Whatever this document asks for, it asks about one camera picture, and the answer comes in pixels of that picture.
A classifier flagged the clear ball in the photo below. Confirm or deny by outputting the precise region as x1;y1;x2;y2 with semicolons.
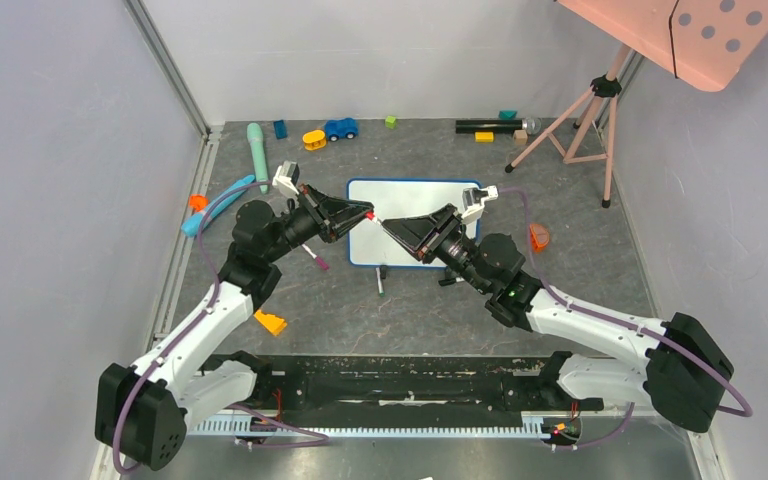
522;116;542;135

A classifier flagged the pink tripod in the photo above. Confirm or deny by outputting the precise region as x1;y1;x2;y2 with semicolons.
504;44;631;209

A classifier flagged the teal block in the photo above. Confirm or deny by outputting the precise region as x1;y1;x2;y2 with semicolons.
498;110;518;120

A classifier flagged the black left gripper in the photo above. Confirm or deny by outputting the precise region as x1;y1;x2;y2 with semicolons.
264;183;374;263

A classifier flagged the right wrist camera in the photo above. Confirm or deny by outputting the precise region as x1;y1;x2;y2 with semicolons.
461;186;499;225

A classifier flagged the green cap marker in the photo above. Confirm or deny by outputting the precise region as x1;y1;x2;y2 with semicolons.
375;266;385;297

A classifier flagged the wooden cube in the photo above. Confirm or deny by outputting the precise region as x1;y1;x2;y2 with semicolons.
513;130;529;145

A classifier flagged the large mint toy marker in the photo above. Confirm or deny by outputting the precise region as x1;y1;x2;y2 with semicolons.
246;122;271;194

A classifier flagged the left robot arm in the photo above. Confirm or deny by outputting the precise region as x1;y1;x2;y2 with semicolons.
94;184;374;476

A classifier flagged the aluminium rail frame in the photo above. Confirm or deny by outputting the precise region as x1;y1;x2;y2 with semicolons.
89;0;730;480

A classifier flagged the blue toy car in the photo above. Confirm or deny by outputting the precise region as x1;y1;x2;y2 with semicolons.
324;117;359;142

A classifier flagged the yellow small block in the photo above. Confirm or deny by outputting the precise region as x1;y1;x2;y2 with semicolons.
474;132;495;143

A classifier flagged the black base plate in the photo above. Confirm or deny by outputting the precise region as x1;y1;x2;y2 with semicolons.
147;352;605;430

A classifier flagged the large blue toy marker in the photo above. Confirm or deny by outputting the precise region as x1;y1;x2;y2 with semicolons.
180;174;256;238

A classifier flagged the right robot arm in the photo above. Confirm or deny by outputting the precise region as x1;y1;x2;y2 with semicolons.
381;205;734;433

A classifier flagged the orange toy piece left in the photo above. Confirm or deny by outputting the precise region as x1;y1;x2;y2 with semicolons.
188;195;209;212

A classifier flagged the yellow oval toy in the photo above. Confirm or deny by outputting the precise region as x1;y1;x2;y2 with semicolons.
302;129;328;151

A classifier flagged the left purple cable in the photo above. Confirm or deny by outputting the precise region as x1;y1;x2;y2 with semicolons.
112;180;332;476

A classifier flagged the pink perforated panel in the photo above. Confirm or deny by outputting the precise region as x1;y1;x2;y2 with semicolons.
560;0;768;92

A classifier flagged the black tube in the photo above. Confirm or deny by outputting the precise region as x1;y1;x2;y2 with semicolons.
455;119;527;134

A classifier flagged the black cap marker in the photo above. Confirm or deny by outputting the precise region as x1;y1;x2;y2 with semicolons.
438;277;463;287

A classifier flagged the yellow toy block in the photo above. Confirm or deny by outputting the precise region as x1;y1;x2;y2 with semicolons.
254;310;288;337

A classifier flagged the orange window toy block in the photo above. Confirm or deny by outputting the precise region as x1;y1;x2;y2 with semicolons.
529;223;550;253

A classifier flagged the purple cap marker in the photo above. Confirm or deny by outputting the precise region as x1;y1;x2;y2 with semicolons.
302;244;329;271

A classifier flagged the dark blue block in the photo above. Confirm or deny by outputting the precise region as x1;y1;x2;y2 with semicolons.
273;120;289;140

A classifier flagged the blue framed whiteboard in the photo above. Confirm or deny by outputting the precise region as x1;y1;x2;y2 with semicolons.
346;178;483;269

